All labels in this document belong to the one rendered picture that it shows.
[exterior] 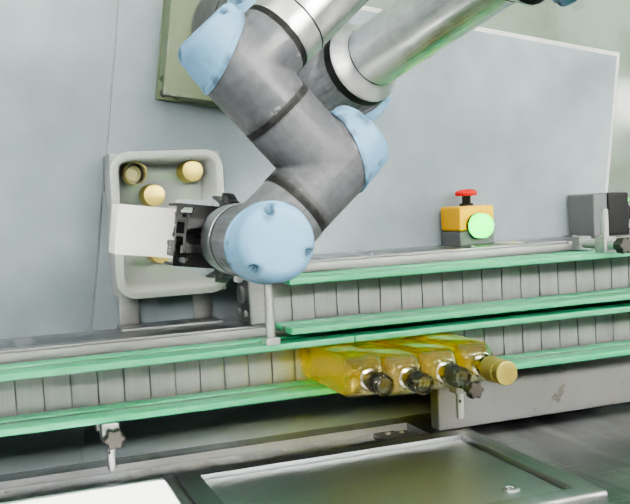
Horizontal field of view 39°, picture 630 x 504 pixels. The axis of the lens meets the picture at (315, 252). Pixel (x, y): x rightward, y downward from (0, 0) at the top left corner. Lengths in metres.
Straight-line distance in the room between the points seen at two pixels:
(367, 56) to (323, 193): 0.40
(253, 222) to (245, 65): 0.14
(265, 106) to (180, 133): 0.67
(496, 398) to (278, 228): 0.86
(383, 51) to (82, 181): 0.55
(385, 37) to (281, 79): 0.36
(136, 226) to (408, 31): 0.41
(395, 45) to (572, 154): 0.71
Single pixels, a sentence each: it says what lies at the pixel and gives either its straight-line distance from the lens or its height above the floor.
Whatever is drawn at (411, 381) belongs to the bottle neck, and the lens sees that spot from 1.23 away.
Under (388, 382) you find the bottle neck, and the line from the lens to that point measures 1.21.
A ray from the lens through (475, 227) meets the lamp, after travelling 1.58.
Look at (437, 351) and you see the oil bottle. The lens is 1.30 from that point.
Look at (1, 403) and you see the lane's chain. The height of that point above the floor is 0.88.
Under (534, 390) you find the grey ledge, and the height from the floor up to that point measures 0.88.
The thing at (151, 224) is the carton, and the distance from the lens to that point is 1.12.
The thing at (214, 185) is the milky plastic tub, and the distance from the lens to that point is 1.42.
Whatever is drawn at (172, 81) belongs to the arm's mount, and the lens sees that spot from 1.43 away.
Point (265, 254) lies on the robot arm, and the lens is 0.80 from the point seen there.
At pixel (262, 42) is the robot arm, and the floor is 1.42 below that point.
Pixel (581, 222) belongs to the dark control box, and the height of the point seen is 0.80.
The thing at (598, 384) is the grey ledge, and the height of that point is 0.88.
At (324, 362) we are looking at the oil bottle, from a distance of 1.32.
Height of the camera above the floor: 2.21
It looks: 70 degrees down
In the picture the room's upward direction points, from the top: 97 degrees clockwise
